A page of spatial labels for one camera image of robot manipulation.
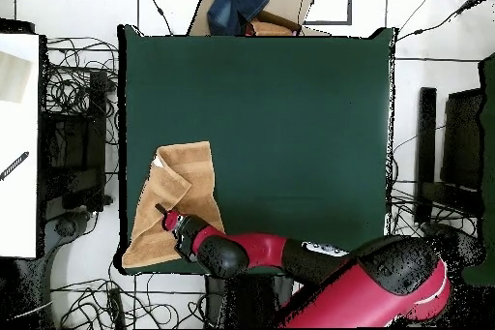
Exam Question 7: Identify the tan terry towel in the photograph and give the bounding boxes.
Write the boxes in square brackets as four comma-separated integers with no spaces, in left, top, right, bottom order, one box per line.
[121,140,226,269]

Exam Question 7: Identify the black stand base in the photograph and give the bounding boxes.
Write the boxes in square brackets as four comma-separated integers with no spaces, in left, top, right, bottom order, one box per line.
[421,221,486,269]
[44,209,92,257]

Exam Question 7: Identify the white table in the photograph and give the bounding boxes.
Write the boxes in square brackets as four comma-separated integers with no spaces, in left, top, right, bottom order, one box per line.
[0,33,40,259]

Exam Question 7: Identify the dark green table cloth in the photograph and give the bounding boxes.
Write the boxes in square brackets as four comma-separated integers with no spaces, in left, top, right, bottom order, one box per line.
[117,24,396,277]

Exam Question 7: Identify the blue jeans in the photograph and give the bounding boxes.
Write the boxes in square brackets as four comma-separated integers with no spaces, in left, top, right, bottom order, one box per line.
[206,0,271,36]

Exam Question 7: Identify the green fabric sheet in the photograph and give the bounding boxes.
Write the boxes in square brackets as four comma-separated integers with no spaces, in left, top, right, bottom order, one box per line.
[459,52,495,288]

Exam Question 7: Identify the black cable tangle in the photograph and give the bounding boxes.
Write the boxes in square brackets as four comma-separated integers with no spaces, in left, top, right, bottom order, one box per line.
[49,273,208,329]
[44,37,119,145]

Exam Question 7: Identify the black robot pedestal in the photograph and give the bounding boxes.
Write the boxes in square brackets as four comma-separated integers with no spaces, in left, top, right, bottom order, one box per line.
[204,273,295,329]

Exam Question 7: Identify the black striped strap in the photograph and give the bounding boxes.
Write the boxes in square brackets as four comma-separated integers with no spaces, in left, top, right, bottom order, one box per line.
[0,150,30,182]

